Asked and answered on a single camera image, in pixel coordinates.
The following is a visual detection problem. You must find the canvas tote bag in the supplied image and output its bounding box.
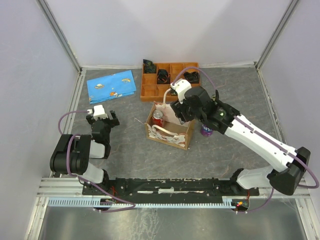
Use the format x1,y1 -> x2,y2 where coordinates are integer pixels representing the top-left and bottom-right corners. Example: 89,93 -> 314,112
144,89 -> 196,150

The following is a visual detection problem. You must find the red soda can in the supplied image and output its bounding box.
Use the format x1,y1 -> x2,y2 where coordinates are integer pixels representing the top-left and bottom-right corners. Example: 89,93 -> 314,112
151,109 -> 165,127

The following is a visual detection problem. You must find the purple soda can front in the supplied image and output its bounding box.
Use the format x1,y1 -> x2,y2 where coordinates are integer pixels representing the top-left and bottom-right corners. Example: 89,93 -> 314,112
200,124 -> 213,137

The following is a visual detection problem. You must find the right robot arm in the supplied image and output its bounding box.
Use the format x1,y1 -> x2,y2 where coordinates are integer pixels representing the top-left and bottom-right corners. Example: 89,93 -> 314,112
170,83 -> 311,196

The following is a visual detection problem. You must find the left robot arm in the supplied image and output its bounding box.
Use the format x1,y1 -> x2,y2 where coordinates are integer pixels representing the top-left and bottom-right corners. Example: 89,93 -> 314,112
49,110 -> 120,195

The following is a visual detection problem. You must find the rolled black tie right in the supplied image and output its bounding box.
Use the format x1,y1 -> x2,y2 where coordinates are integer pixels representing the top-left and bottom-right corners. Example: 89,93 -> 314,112
183,71 -> 200,84

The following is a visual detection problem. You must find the rolled black orange tie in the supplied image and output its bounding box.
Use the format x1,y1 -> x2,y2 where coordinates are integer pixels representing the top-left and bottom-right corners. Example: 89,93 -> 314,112
156,69 -> 170,84

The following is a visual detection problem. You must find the blue space print cloth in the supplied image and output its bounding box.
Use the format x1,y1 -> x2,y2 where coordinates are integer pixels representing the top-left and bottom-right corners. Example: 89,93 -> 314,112
86,70 -> 137,104

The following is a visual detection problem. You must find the wooden compartment tray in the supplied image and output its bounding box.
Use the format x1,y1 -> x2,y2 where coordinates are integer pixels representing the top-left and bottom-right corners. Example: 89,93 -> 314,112
140,62 -> 201,102

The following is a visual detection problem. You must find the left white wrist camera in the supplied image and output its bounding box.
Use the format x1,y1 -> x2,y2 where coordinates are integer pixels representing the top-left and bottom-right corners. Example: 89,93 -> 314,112
87,104 -> 108,120

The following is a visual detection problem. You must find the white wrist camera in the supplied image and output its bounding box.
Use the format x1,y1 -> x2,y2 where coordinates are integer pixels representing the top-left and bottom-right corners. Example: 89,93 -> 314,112
170,78 -> 192,104
87,104 -> 108,120

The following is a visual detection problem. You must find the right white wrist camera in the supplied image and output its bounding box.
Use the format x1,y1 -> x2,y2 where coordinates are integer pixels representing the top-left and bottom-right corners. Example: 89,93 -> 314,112
170,78 -> 192,104

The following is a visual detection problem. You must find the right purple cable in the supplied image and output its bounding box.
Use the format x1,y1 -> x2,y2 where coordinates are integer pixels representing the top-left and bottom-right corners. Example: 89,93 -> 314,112
173,67 -> 320,215

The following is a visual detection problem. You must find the purple cable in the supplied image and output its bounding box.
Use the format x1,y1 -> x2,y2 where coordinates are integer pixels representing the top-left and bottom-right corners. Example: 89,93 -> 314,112
173,67 -> 320,215
57,109 -> 136,213

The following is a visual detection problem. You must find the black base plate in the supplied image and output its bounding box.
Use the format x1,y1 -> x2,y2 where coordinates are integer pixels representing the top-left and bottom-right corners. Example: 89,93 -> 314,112
98,178 -> 260,205

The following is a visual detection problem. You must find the aluminium frame rail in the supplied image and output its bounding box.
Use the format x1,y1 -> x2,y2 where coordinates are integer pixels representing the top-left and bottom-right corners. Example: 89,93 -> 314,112
36,176 -> 86,197

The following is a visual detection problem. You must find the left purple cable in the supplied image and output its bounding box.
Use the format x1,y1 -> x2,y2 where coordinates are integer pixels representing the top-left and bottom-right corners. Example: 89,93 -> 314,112
57,109 -> 136,213

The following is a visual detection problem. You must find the light blue cable duct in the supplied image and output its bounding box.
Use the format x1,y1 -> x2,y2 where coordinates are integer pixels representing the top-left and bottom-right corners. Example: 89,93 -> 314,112
47,195 -> 238,208

